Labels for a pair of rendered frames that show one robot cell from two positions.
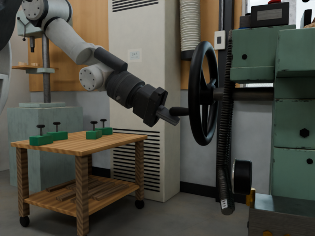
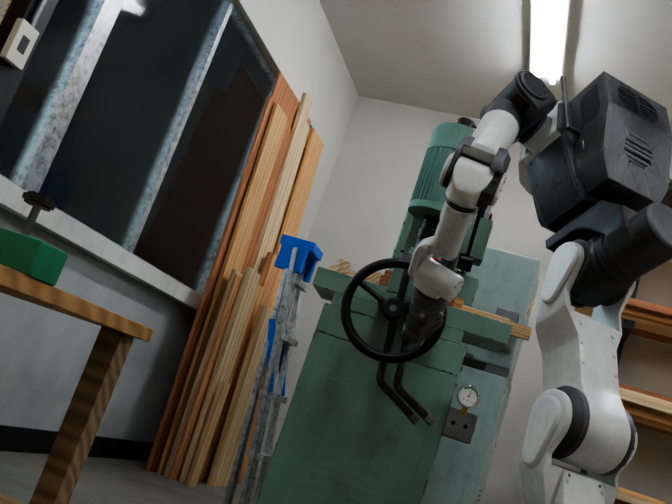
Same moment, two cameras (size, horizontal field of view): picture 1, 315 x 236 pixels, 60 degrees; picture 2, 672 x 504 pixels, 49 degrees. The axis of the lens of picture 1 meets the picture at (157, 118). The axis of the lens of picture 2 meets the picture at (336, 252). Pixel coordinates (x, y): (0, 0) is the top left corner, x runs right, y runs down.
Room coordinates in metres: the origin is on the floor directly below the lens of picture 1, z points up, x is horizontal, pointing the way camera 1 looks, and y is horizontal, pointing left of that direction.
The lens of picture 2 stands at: (1.35, 1.76, 0.48)
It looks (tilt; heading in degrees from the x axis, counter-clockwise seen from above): 12 degrees up; 259
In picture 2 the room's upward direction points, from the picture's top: 19 degrees clockwise
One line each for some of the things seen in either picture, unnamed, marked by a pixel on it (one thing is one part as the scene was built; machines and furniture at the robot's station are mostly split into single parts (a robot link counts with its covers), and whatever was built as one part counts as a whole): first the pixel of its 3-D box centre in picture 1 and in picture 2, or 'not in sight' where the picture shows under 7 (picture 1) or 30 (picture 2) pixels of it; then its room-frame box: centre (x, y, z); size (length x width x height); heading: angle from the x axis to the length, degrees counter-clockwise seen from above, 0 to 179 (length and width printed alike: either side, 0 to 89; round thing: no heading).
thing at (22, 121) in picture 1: (48, 97); not in sight; (2.49, 1.00, 0.79); 0.62 x 0.48 x 1.58; 59
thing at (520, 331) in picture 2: not in sight; (444, 308); (0.53, -0.40, 0.92); 0.55 x 0.02 x 0.04; 158
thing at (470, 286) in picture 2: not in sight; (461, 294); (0.42, -0.56, 1.02); 0.09 x 0.07 x 0.12; 158
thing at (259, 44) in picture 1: (263, 51); (414, 288); (0.69, -0.26, 0.91); 0.15 x 0.14 x 0.09; 158
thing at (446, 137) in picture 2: not in sight; (446, 175); (0.64, -0.45, 1.35); 0.18 x 0.18 x 0.31
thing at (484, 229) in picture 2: not in sight; (475, 241); (0.42, -0.59, 1.23); 0.09 x 0.08 x 0.15; 68
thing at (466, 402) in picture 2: (244, 181); (467, 400); (0.48, -0.16, 0.65); 0.06 x 0.04 x 0.08; 158
